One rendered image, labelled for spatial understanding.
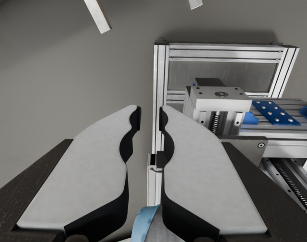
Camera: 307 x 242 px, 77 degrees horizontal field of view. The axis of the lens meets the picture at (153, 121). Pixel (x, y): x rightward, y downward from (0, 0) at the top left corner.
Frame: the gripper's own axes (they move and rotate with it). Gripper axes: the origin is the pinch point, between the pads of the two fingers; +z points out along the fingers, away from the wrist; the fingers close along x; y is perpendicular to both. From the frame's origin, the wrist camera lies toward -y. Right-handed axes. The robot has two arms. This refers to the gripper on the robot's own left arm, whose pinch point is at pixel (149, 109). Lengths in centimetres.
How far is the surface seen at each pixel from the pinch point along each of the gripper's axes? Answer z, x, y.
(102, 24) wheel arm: 50, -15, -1
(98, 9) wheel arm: 50, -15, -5
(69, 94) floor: 132, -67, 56
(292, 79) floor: 132, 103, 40
